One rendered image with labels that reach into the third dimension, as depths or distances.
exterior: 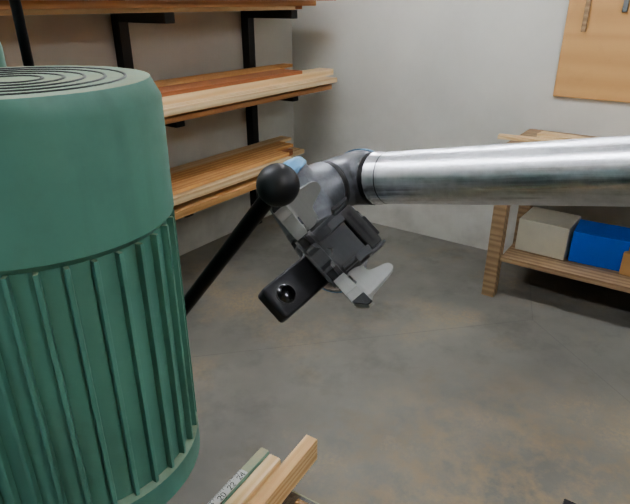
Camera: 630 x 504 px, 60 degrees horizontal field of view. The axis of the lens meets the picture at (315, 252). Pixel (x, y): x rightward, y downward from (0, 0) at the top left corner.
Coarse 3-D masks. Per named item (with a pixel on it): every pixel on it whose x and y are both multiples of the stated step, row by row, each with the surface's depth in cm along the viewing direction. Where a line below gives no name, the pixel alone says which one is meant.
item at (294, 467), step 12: (300, 444) 83; (312, 444) 83; (288, 456) 81; (300, 456) 81; (312, 456) 84; (288, 468) 79; (300, 468) 81; (276, 480) 77; (288, 480) 78; (264, 492) 75; (276, 492) 76; (288, 492) 79
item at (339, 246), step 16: (336, 208) 64; (352, 208) 64; (320, 224) 68; (336, 224) 64; (352, 224) 64; (368, 224) 64; (320, 240) 64; (336, 240) 64; (352, 240) 64; (368, 240) 63; (384, 240) 63; (320, 256) 64; (336, 256) 64; (352, 256) 64; (368, 256) 67; (320, 272) 67
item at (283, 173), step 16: (272, 176) 42; (288, 176) 42; (272, 192) 42; (288, 192) 42; (256, 208) 45; (240, 224) 47; (256, 224) 46; (240, 240) 47; (224, 256) 49; (208, 272) 51; (192, 288) 53; (192, 304) 54
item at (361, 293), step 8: (384, 264) 60; (352, 272) 63; (360, 272) 62; (368, 272) 61; (376, 272) 60; (384, 272) 59; (336, 280) 61; (344, 280) 60; (352, 280) 63; (360, 280) 60; (368, 280) 60; (376, 280) 59; (384, 280) 58; (344, 288) 60; (352, 288) 58; (360, 288) 59; (368, 288) 58; (376, 288) 58; (352, 296) 58; (360, 296) 56; (368, 296) 57; (360, 304) 55; (368, 304) 54
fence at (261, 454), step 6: (258, 450) 80; (264, 450) 80; (252, 456) 79; (258, 456) 79; (264, 456) 79; (252, 462) 78; (258, 462) 78; (246, 468) 77; (252, 468) 77; (246, 474) 76; (228, 498) 73
